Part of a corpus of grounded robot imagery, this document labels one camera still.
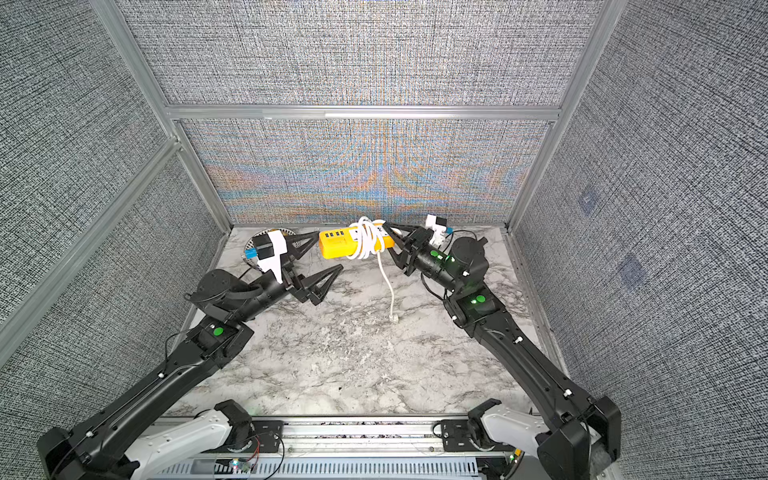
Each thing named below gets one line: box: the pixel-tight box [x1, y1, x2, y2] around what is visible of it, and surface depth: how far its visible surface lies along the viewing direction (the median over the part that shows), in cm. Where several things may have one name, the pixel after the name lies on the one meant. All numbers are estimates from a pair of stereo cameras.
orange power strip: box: [319, 220, 395, 259], surface depth 59 cm
